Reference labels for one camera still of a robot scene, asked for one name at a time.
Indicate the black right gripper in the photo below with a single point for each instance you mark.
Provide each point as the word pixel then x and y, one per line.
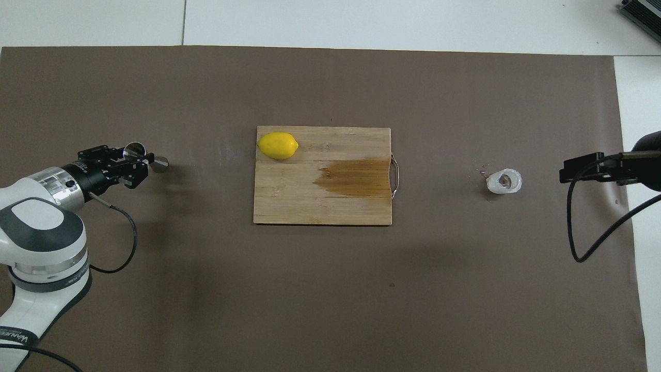
pixel 648 165

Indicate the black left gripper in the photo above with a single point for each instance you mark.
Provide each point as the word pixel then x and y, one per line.
pixel 90 173

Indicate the steel double jigger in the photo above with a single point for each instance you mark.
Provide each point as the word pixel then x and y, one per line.
pixel 160 164

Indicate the clear plastic cup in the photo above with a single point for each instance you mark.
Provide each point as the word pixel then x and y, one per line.
pixel 503 182

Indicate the yellow lemon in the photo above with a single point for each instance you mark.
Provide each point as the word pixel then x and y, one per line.
pixel 278 145

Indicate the black finned metal device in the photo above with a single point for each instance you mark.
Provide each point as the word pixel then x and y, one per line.
pixel 645 15

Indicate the wooden cutting board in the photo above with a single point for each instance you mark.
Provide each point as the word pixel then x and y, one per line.
pixel 320 206

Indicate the brown table mat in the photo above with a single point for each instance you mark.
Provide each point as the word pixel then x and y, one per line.
pixel 310 310

